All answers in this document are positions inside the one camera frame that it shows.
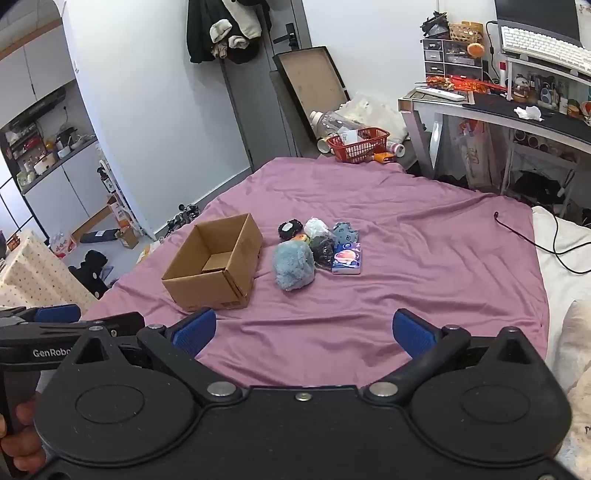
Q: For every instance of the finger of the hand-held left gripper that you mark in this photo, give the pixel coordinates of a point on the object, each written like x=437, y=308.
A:
x=55, y=314
x=115, y=323

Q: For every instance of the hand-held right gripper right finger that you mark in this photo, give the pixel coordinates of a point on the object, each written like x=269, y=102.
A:
x=413, y=334

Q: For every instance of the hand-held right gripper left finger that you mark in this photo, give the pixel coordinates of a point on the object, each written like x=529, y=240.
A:
x=196, y=331

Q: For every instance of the blue tissue packet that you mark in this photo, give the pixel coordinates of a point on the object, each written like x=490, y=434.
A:
x=346, y=261

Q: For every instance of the fluffy blue-grey plush ball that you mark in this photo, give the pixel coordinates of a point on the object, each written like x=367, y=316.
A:
x=293, y=265

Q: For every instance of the blue patterned plush toy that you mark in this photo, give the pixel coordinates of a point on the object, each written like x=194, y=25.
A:
x=346, y=232

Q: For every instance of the burger plush toy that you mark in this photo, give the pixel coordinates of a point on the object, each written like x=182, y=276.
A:
x=301, y=238

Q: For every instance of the person's left hand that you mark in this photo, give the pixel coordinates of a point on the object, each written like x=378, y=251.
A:
x=21, y=445

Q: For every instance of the dotted cream cloth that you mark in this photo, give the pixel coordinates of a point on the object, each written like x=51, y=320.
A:
x=32, y=277

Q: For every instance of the black clothes pile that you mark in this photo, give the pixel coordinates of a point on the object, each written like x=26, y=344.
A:
x=92, y=272

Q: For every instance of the red white snack box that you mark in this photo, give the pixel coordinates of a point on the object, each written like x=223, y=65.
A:
x=61, y=244

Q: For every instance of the yellow white bag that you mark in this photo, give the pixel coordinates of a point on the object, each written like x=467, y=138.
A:
x=147, y=251

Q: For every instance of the small brown cardboard box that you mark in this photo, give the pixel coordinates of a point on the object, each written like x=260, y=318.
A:
x=128, y=237

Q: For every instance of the black flat bag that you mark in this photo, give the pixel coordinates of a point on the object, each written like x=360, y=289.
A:
x=99, y=235

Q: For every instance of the grey sneaker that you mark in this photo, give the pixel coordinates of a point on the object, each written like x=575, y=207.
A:
x=175, y=225
x=189, y=211

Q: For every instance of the orange white carton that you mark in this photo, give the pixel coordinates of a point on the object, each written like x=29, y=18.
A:
x=117, y=212

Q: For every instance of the pink bed sheet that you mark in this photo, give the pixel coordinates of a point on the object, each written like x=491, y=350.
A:
x=392, y=221

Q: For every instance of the white kitchen cabinet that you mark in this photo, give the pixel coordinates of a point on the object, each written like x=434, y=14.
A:
x=69, y=184

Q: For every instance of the black and white plush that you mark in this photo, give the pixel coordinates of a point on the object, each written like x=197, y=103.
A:
x=288, y=229

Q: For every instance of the white slim rack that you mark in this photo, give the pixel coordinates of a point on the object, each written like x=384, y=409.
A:
x=111, y=184

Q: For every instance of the white duvet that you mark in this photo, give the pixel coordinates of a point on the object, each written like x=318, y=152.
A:
x=563, y=286

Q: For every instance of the orange small object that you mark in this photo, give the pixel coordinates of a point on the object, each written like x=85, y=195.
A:
x=383, y=158

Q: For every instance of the small white pink cup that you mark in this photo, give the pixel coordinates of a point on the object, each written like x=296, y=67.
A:
x=398, y=148

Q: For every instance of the beige printed shopping bag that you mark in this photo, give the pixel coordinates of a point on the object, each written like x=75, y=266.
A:
x=475, y=157

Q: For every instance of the red plastic basket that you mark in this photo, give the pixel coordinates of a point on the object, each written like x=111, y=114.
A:
x=364, y=150

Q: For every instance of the white paper slip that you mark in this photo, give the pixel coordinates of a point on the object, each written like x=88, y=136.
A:
x=348, y=137

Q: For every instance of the white paper cup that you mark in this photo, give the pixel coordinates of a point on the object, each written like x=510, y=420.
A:
x=323, y=145

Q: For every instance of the white plastic bag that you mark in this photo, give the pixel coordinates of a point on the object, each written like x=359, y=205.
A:
x=378, y=113

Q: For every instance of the dark grey door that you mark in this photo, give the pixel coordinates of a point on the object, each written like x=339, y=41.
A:
x=263, y=115

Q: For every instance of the clear plastic bottle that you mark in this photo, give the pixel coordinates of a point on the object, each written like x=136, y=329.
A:
x=334, y=121

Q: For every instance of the crumpled white tissue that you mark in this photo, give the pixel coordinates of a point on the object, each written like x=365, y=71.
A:
x=528, y=112

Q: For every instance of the red shiny package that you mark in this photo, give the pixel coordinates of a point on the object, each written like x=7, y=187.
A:
x=461, y=84

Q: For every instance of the black desk mat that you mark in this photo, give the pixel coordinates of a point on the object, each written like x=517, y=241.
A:
x=558, y=121

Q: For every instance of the black framed brown board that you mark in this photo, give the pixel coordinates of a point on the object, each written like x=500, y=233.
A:
x=309, y=78

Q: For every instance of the grey drawer organiser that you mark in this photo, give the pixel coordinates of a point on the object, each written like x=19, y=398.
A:
x=434, y=57

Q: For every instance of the orange round plush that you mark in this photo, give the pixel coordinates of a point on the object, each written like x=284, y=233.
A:
x=475, y=49

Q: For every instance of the black hanging jacket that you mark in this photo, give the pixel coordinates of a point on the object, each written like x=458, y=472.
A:
x=198, y=32

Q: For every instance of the white monitor riser shelf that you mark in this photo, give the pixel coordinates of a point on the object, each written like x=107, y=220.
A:
x=554, y=70

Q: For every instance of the woven bamboo basket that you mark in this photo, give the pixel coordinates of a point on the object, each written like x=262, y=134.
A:
x=464, y=32

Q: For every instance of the black spiky ornament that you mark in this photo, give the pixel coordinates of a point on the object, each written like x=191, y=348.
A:
x=435, y=25

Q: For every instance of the beige hanging garment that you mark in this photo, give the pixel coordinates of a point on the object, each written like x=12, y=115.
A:
x=244, y=21

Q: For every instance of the white keyboard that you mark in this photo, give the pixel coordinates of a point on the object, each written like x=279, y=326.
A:
x=540, y=46

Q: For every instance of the black monitor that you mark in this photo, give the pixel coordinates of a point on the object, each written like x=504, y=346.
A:
x=535, y=16

